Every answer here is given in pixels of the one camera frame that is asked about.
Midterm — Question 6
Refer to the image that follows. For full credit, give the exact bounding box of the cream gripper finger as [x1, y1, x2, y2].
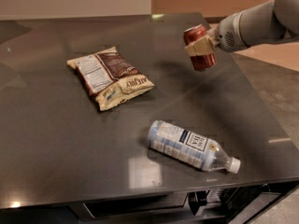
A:
[185, 35, 215, 57]

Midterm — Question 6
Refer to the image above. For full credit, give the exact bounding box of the red coke can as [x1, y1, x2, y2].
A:
[183, 24, 216, 71]

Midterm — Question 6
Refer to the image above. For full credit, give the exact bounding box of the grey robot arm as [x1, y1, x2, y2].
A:
[185, 0, 299, 57]

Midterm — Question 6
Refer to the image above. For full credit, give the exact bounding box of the clear plastic water bottle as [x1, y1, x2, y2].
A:
[148, 120, 241, 174]

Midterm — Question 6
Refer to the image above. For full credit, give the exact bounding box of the brown and cream chip bag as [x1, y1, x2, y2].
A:
[67, 47, 154, 111]

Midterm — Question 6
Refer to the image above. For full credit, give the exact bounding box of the dark drawer unit under table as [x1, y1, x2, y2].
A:
[70, 181, 298, 224]

